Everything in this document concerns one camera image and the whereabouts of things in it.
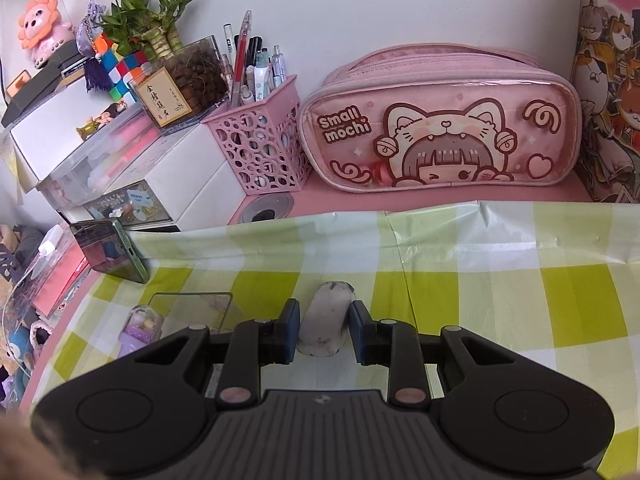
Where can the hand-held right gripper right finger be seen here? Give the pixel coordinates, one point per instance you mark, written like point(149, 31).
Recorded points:
point(357, 332)

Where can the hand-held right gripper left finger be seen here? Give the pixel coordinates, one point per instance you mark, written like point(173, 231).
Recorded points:
point(292, 332)

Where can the white eraser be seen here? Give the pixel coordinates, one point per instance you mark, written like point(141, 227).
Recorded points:
point(325, 315)

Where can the clear plastic tray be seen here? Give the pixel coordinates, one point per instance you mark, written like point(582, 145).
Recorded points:
point(200, 310)

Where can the purple dome-topped pen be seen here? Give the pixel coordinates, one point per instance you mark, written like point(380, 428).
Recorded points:
point(142, 327)

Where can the grey desk grommet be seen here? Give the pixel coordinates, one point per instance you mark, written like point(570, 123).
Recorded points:
point(267, 207)

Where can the green white checkered tablecloth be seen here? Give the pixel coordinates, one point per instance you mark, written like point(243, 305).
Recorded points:
point(500, 310)

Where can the white drawer unit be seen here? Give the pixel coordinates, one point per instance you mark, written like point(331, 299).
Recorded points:
point(200, 180)

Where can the pink perforated pen holder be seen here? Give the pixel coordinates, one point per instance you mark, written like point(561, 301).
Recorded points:
point(260, 145)

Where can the black smartphone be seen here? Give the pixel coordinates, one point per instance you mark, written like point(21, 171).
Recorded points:
point(105, 250)

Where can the printed drawer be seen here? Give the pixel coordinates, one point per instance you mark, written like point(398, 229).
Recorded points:
point(125, 205)

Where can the pink cartoon pencil case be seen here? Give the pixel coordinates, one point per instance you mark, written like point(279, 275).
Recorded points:
point(440, 135)

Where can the pink notebook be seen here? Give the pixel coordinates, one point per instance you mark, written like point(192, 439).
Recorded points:
point(60, 280)

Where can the white charger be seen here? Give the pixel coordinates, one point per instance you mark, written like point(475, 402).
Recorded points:
point(50, 240)

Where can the bunch of pens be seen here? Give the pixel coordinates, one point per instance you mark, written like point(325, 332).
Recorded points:
point(250, 60)

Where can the small toy figurines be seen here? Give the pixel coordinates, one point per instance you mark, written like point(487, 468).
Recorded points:
point(100, 122)

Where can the dark cloth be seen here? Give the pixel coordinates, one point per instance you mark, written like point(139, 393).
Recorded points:
point(22, 240)

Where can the white box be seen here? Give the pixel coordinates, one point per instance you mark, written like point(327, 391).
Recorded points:
point(45, 145)

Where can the colourful puzzle cube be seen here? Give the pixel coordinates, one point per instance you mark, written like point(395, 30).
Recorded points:
point(120, 70)

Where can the yellow notepaper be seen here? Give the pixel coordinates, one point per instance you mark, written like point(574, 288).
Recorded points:
point(12, 170)

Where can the lucky bamboo plant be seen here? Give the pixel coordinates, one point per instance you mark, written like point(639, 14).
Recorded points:
point(150, 15)

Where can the black box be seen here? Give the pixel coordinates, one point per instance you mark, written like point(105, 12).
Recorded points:
point(35, 95)

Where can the purple tassel charm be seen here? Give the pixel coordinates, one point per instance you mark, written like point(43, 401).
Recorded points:
point(90, 25)

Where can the small orange box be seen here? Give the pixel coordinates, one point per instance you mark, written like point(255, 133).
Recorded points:
point(20, 82)

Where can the pink lion toy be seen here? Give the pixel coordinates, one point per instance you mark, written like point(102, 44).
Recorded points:
point(42, 30)

